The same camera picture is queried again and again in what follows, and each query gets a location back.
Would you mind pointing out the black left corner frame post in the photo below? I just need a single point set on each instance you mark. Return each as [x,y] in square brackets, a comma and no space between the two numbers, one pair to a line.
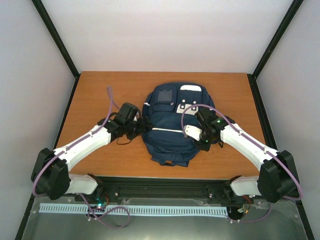
[50,26]

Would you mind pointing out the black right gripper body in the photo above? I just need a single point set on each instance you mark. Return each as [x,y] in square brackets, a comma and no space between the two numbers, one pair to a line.
[206,146]

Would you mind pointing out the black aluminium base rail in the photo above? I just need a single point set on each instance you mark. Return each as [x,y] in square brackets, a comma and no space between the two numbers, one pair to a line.
[116,189]

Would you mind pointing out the navy blue student backpack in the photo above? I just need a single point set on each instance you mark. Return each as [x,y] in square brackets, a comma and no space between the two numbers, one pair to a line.
[168,108]

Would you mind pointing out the light blue slotted cable duct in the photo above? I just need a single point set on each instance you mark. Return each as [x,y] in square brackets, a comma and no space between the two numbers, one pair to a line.
[136,210]

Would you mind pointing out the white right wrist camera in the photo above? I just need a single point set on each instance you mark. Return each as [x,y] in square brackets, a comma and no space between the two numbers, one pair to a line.
[192,131]

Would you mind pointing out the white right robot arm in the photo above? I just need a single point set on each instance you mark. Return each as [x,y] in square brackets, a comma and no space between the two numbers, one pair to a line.
[277,179]

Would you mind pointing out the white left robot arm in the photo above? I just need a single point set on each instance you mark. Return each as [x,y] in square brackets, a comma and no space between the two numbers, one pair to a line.
[51,175]

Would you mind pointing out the black right corner frame post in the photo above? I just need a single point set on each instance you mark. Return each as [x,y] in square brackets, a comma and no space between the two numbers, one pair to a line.
[281,29]

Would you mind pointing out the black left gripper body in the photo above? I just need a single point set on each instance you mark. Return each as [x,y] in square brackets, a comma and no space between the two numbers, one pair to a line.
[134,131]

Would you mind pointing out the black corner frame post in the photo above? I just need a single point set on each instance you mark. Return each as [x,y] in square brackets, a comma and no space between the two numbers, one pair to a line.
[50,26]
[281,29]

